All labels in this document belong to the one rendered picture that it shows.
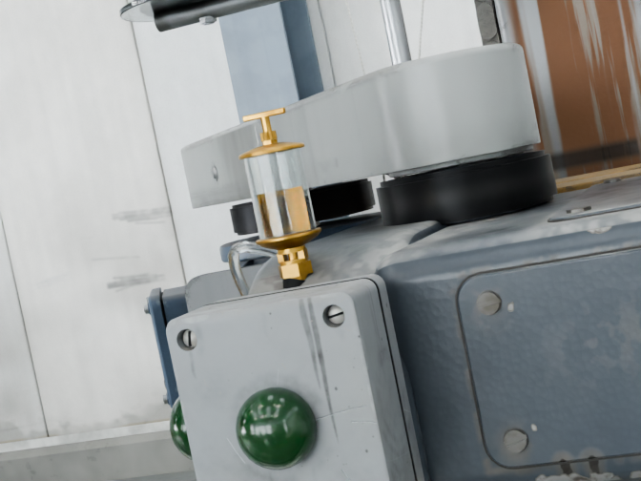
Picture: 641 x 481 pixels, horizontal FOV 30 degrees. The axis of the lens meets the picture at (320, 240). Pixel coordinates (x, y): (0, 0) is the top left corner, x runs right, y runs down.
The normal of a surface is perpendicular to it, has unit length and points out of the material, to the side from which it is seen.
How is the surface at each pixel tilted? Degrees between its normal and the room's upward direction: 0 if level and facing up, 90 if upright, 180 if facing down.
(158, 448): 90
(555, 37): 90
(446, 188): 90
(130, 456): 90
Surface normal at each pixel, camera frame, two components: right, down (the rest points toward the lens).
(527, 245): -0.37, -0.45
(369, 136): -0.92, 0.20
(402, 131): -0.68, 0.18
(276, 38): -0.30, 0.11
